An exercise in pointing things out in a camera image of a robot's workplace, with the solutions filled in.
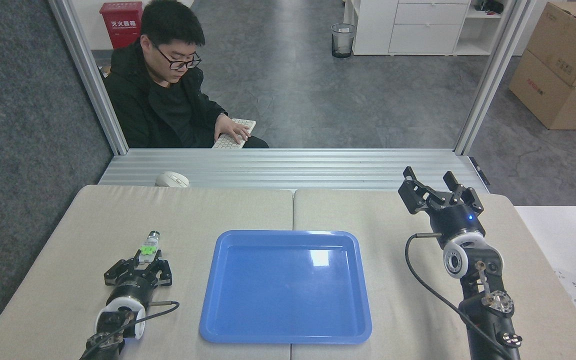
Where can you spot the white cabinet with drawers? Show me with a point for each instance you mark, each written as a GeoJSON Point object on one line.
{"type": "Point", "coordinates": [418, 30]}

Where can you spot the silver aluminium post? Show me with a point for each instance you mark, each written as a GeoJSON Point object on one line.
{"type": "Point", "coordinates": [493, 75]}
{"type": "Point", "coordinates": [88, 75]}

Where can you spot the white computer mouse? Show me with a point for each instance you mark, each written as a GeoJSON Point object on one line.
{"type": "Point", "coordinates": [172, 179]}

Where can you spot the person's left hand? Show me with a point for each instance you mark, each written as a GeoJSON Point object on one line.
{"type": "Point", "coordinates": [232, 130]}

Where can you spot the white power strip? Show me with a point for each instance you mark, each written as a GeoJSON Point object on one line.
{"type": "Point", "coordinates": [575, 290]}

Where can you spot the black glasses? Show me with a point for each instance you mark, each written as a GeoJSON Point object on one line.
{"type": "Point", "coordinates": [180, 63]}

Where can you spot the cardboard box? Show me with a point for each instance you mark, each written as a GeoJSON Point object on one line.
{"type": "Point", "coordinates": [568, 40]}
{"type": "Point", "coordinates": [553, 100]}

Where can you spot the grey mesh waste bin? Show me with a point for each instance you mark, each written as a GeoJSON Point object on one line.
{"type": "Point", "coordinates": [343, 40]}

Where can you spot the person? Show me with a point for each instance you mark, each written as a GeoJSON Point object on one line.
{"type": "Point", "coordinates": [158, 110]}

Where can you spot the black item on shelf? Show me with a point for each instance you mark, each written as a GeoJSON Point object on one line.
{"type": "Point", "coordinates": [490, 6]}

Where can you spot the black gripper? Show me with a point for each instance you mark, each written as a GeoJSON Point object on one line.
{"type": "Point", "coordinates": [133, 289]}
{"type": "Point", "coordinates": [455, 220]}

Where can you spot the white side table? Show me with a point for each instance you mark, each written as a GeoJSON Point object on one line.
{"type": "Point", "coordinates": [563, 240]}

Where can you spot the black end bracket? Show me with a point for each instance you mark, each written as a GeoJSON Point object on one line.
{"type": "Point", "coordinates": [480, 171]}

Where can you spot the red fire extinguisher box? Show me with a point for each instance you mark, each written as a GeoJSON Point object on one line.
{"type": "Point", "coordinates": [120, 25]}

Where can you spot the ribbed aluminium platform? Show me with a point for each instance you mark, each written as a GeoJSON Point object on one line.
{"type": "Point", "coordinates": [293, 167]}

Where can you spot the beige table pad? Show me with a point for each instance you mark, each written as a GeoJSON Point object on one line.
{"type": "Point", "coordinates": [403, 320]}
{"type": "Point", "coordinates": [68, 235]}

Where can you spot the white green switch part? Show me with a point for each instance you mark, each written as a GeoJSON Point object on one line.
{"type": "Point", "coordinates": [148, 247]}

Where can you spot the white keyboard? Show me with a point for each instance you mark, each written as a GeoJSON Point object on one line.
{"type": "Point", "coordinates": [247, 124]}

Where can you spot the blue plastic tray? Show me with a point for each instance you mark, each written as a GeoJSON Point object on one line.
{"type": "Point", "coordinates": [288, 295]}

